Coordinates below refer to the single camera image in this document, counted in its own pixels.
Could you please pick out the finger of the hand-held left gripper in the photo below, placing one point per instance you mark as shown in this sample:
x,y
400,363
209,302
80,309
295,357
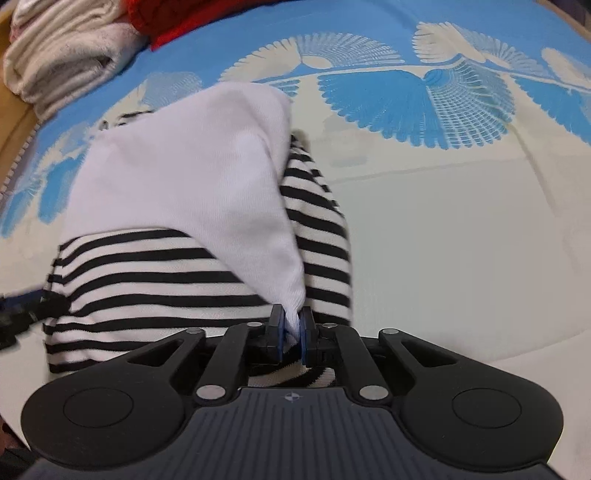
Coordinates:
x,y
23,307

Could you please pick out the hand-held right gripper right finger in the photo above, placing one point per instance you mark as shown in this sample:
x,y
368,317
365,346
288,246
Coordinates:
x,y
304,337

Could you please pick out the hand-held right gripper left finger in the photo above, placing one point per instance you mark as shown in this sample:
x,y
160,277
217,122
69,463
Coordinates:
x,y
277,334

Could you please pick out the striped and white small garment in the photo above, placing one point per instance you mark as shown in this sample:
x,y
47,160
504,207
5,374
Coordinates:
x,y
184,184

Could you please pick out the wooden headboard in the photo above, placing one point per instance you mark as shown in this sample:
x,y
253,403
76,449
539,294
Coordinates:
x,y
11,134

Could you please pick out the blue white patterned bed sheet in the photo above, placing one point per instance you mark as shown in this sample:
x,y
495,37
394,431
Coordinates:
x,y
461,230

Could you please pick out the fluffy cream folded blanket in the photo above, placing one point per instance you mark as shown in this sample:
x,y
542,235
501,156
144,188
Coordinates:
x,y
69,64

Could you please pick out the smooth cream folded blanket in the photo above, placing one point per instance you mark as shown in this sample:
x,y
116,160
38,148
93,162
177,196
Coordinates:
x,y
51,23

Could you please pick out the red folded blanket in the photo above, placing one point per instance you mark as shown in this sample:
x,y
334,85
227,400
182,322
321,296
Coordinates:
x,y
184,18

